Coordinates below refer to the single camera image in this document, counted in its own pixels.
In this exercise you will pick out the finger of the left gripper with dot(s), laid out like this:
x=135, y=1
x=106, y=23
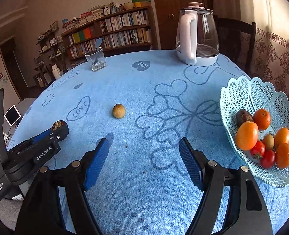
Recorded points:
x=42, y=135
x=55, y=136

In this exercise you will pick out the dark passion fruit large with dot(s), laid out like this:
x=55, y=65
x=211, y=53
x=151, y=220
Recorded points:
x=242, y=116

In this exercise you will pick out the orange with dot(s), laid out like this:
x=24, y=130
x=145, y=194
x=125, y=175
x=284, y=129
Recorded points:
x=247, y=136

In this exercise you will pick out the small red tomato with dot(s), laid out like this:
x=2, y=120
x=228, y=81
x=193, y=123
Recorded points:
x=268, y=159

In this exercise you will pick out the light blue lattice fruit basket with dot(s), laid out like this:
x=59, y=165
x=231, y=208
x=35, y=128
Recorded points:
x=252, y=106

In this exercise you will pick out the small greenish kiwi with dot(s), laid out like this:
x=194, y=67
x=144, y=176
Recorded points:
x=269, y=142

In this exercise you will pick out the orange tangerine low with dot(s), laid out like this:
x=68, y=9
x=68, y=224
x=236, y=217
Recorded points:
x=282, y=156

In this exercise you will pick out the dark wooden chair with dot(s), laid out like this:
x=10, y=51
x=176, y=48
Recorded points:
x=229, y=35

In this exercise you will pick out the small dark side shelf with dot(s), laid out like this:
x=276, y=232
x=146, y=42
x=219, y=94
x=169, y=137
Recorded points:
x=51, y=52

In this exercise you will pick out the orange tangerine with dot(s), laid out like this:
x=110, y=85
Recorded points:
x=262, y=118
x=281, y=137

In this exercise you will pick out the patterned beige curtain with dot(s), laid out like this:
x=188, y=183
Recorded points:
x=270, y=60

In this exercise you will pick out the white thermos bottle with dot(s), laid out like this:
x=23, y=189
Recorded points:
x=56, y=71

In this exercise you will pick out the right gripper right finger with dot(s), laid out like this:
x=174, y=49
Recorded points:
x=246, y=209

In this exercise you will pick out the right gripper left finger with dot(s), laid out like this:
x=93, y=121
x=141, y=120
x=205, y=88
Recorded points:
x=41, y=211

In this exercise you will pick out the white tablet on stand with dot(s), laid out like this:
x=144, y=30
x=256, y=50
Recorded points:
x=12, y=115

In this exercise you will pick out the clear drinking glass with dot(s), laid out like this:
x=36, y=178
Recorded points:
x=90, y=57

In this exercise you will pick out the glass kettle with pink handle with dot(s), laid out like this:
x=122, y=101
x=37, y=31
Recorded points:
x=197, y=41

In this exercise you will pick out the dark passion fruit small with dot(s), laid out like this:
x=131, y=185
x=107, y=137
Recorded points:
x=57, y=125

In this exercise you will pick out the wooden bookshelf with books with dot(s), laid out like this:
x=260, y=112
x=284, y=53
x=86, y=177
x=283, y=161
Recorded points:
x=126, y=31

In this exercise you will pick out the blue heart-print tablecloth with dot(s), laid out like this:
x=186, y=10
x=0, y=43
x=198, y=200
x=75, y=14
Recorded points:
x=143, y=187

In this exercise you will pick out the small brown kiwi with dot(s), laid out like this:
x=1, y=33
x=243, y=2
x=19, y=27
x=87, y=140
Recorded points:
x=118, y=111

